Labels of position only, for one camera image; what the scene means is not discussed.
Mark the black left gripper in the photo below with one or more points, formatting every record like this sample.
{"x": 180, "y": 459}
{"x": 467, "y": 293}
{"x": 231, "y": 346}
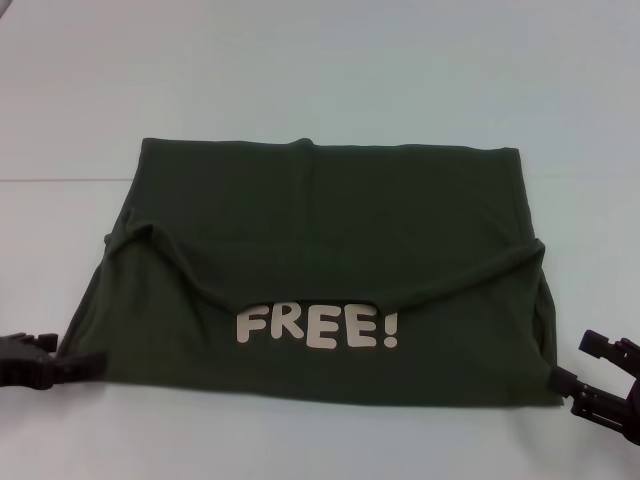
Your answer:
{"x": 20, "y": 365}

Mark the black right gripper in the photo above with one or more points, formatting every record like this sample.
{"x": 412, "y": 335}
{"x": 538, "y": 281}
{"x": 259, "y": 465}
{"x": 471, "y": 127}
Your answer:
{"x": 632, "y": 395}

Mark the dark green shirt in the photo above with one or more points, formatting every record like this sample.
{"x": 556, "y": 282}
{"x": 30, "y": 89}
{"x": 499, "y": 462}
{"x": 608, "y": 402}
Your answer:
{"x": 320, "y": 270}

